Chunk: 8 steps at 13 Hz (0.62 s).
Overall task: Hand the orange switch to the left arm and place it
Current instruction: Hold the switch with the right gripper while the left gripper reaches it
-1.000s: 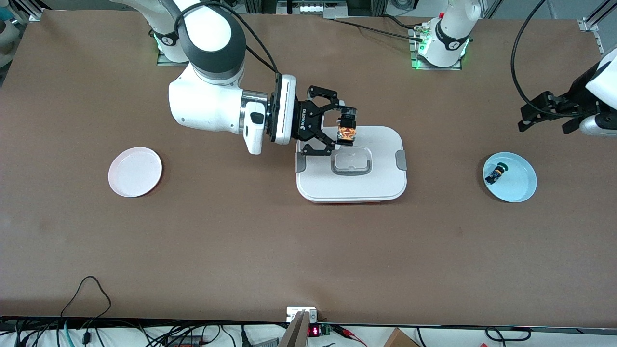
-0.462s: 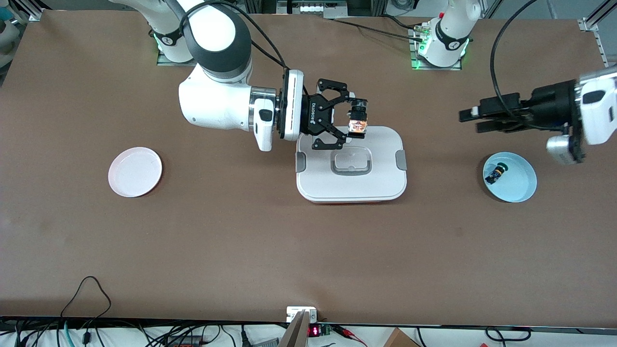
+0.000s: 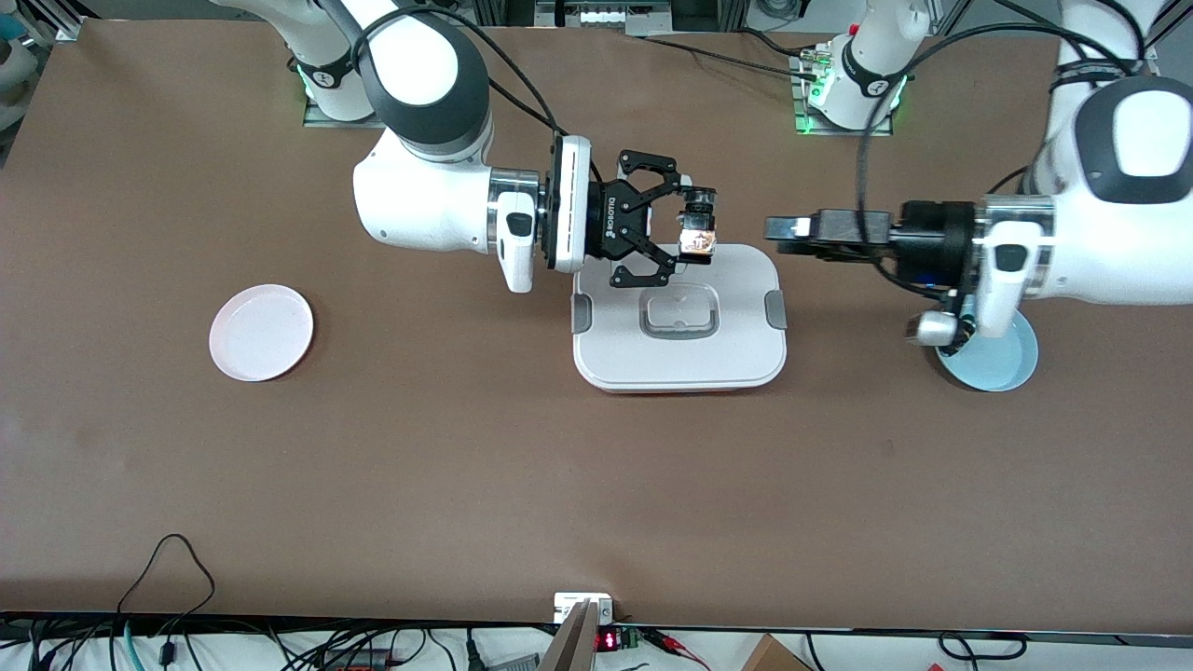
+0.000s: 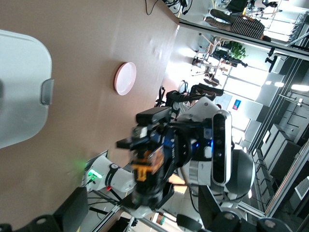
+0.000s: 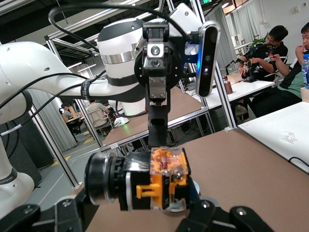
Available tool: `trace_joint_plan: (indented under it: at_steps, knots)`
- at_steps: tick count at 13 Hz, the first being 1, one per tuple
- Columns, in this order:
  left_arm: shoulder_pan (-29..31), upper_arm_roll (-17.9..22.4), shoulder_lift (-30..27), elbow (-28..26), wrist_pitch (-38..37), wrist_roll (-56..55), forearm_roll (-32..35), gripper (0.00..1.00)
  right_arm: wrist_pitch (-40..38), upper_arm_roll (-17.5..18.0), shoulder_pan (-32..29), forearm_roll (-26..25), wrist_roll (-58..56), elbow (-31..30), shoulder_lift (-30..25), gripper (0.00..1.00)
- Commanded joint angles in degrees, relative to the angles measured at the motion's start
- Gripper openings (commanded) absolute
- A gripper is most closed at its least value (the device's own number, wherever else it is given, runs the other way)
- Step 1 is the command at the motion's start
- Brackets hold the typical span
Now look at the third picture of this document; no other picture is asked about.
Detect white lunch box grey clips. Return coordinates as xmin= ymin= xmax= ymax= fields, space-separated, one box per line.
xmin=570 ymin=244 xmax=788 ymax=394

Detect brown cardboard box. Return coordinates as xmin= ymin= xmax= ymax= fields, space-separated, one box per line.
xmin=741 ymin=634 xmax=814 ymax=671

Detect round light blue plate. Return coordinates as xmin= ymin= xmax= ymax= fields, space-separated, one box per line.
xmin=935 ymin=308 xmax=1039 ymax=393

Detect round pink plate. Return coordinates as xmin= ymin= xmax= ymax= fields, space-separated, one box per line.
xmin=209 ymin=284 xmax=315 ymax=383

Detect red clip lead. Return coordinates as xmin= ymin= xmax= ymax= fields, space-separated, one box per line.
xmin=643 ymin=628 xmax=711 ymax=670

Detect grey metal bar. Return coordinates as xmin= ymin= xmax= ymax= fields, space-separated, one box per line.
xmin=536 ymin=599 xmax=602 ymax=671

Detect white rounded plastic object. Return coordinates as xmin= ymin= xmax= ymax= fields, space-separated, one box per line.
xmin=0 ymin=23 xmax=36 ymax=127

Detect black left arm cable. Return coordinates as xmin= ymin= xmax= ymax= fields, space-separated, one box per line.
xmin=855 ymin=23 xmax=1147 ymax=304

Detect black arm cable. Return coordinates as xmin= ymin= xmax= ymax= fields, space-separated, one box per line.
xmin=350 ymin=5 xmax=605 ymax=187
xmin=855 ymin=23 xmax=1147 ymax=304

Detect black cable on table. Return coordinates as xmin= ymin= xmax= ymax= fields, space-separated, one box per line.
xmin=638 ymin=28 xmax=826 ymax=80

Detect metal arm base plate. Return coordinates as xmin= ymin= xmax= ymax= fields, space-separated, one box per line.
xmin=792 ymin=51 xmax=896 ymax=138
xmin=303 ymin=89 xmax=383 ymax=129

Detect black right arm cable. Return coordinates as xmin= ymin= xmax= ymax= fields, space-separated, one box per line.
xmin=350 ymin=5 xmax=605 ymax=187

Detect small white bracket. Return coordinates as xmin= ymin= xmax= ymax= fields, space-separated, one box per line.
xmin=554 ymin=593 xmax=614 ymax=625

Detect black cable loop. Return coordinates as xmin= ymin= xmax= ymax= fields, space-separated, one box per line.
xmin=937 ymin=631 xmax=1028 ymax=661

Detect thin black looped cable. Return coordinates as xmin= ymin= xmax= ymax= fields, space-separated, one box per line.
xmin=117 ymin=533 xmax=217 ymax=644

